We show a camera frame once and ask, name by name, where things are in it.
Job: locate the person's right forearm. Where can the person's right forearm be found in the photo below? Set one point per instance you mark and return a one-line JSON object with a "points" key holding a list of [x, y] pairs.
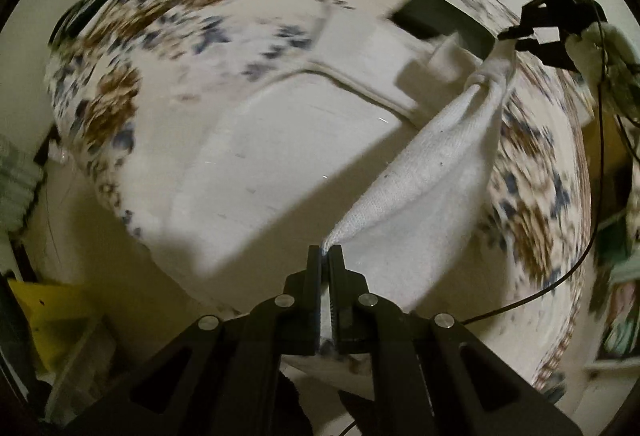
{"points": [[616, 66]]}

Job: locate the dark flat box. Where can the dark flat box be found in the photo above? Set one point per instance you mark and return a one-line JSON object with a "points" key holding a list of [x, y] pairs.
{"points": [[425, 16]]}

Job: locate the colourful patterned cloth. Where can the colourful patterned cloth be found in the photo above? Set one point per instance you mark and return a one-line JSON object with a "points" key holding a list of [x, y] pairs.
{"points": [[622, 296]]}

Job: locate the pale striped cloth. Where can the pale striped cloth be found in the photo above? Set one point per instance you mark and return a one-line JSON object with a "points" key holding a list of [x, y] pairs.
{"points": [[17, 186]]}

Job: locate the yellow bag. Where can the yellow bag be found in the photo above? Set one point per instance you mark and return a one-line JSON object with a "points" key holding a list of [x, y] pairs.
{"points": [[50, 316]]}

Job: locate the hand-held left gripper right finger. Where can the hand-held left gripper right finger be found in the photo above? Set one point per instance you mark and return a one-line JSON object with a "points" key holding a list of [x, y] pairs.
{"points": [[338, 301]]}

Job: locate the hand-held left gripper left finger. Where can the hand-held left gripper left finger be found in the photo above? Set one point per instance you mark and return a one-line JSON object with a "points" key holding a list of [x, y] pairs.
{"points": [[313, 301]]}

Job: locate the white knit garment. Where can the white knit garment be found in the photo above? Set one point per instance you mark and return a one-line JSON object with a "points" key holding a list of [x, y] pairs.
{"points": [[300, 141]]}

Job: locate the floral printed blanket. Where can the floral printed blanket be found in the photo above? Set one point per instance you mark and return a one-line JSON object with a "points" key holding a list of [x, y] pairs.
{"points": [[150, 16]]}

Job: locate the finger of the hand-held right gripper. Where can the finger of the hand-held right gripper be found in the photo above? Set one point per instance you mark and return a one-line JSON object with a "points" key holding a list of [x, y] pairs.
{"points": [[531, 23], [549, 52]]}

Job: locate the clear plastic box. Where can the clear plastic box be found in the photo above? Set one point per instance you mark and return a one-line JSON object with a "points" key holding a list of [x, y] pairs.
{"points": [[85, 368]]}

